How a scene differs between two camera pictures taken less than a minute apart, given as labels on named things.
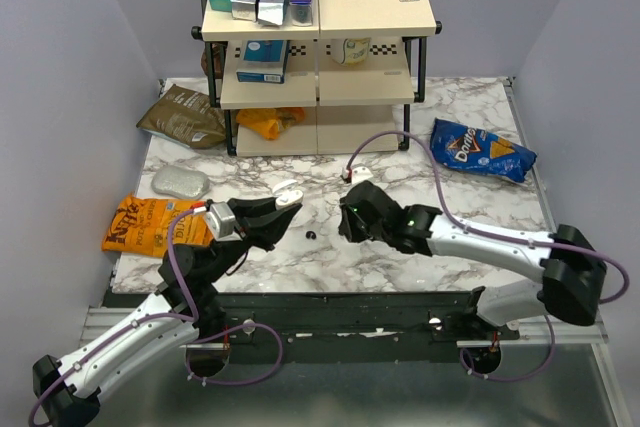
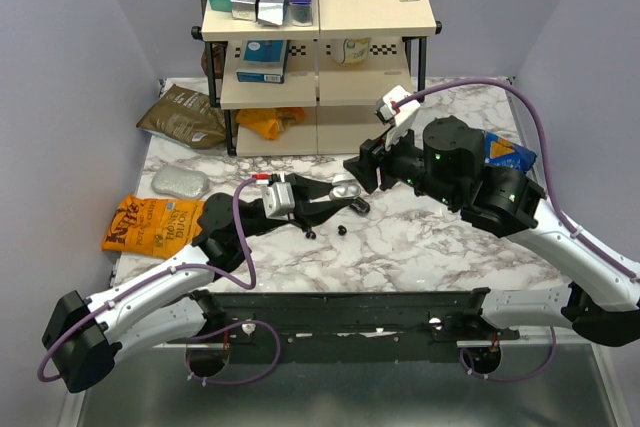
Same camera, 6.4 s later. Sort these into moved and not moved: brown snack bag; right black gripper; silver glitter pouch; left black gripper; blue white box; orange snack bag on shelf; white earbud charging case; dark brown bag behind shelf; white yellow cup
Moved: left black gripper; right black gripper; white earbud charging case
Not moved: blue white box; white yellow cup; dark brown bag behind shelf; silver glitter pouch; brown snack bag; orange snack bag on shelf
